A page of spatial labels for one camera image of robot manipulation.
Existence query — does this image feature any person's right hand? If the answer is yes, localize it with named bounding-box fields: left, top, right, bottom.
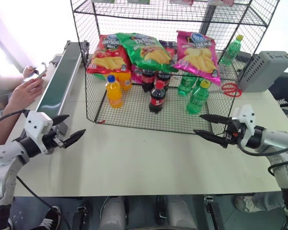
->
left=8, top=77, right=45, bottom=110

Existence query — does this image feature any magenta snack bag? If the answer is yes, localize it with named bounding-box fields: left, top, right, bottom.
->
left=131, top=64, right=145, bottom=84

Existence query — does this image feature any light grey rounded cylinder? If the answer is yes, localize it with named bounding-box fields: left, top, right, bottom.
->
left=167, top=195, right=199, bottom=230
left=101, top=196, right=127, bottom=230

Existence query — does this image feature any black wire mesh shelf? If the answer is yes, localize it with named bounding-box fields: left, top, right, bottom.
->
left=70, top=0, right=280, bottom=135

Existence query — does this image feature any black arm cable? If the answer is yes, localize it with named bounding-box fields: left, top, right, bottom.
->
left=0, top=109, right=31, bottom=130
left=237, top=140, right=288, bottom=176

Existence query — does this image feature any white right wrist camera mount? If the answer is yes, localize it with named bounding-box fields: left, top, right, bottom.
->
left=230, top=104, right=256, bottom=147

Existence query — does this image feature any green potato chips bag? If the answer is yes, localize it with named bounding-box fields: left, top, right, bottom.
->
left=116, top=33, right=179, bottom=73

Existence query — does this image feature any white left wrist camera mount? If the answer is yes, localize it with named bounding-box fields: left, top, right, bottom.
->
left=24, top=111, right=55, bottom=155

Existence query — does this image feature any person's left hand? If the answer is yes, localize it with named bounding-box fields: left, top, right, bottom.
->
left=22, top=66, right=47, bottom=81

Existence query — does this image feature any silver smartphone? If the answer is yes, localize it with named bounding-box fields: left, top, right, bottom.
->
left=23, top=62, right=48, bottom=82

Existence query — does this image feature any dark red snack bag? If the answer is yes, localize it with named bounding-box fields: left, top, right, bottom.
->
left=158, top=39, right=179, bottom=63

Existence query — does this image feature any red potato chips bag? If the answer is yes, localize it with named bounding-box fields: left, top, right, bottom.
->
left=86, top=34, right=132, bottom=75

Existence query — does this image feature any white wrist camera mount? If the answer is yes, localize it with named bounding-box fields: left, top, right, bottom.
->
left=24, top=111, right=55, bottom=155
left=230, top=104, right=256, bottom=147

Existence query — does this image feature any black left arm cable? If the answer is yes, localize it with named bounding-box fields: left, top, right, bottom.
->
left=0, top=109, right=31, bottom=130

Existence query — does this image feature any black canvas sneaker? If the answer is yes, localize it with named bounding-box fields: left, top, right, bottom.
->
left=37, top=205, right=62, bottom=230

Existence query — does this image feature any grey sneaker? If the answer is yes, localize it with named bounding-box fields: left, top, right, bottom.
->
left=234, top=195, right=263, bottom=214

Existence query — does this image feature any black fabric with white print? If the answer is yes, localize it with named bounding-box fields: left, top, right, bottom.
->
left=268, top=71, right=288, bottom=112

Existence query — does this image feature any green soda bottle yellow cap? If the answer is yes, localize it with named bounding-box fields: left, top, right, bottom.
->
left=219, top=34, right=244, bottom=66
left=186, top=80, right=211, bottom=116

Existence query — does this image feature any black table frame bracket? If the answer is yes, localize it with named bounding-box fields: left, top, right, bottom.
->
left=76, top=205, right=88, bottom=230
left=203, top=195, right=225, bottom=230

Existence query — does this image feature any pink potato chips bag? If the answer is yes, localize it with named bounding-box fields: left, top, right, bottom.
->
left=170, top=30, right=222, bottom=87

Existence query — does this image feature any thin black cable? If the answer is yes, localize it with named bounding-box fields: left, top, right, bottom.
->
left=15, top=175, right=72, bottom=230

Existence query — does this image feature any cola bottle red cap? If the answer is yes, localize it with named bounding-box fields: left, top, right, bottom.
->
left=148, top=80, right=168, bottom=115

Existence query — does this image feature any grey vented plastic box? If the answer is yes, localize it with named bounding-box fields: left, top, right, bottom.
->
left=237, top=50, right=288, bottom=93

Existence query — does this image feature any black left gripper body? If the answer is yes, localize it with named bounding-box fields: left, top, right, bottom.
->
left=43, top=124, right=65, bottom=154

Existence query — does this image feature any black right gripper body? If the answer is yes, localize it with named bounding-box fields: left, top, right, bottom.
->
left=222, top=117, right=243, bottom=147

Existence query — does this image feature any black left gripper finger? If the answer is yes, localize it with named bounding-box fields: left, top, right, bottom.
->
left=52, top=115, right=70, bottom=126
left=62, top=129, right=86, bottom=149

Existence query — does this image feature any pink white snack packet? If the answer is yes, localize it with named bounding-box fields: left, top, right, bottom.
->
left=206, top=0, right=235, bottom=7

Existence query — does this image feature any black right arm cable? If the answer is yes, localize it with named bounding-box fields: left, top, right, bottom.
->
left=237, top=140, right=288, bottom=176

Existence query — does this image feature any green conveyor belt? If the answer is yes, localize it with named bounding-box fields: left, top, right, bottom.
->
left=35, top=40, right=90, bottom=135

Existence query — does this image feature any orange soda bottle blue cap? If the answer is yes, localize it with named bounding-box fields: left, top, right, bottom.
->
left=105, top=74, right=124, bottom=110

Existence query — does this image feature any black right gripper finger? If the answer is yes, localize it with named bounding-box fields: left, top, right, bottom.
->
left=199, top=114, right=233, bottom=126
left=193, top=129, right=228, bottom=148

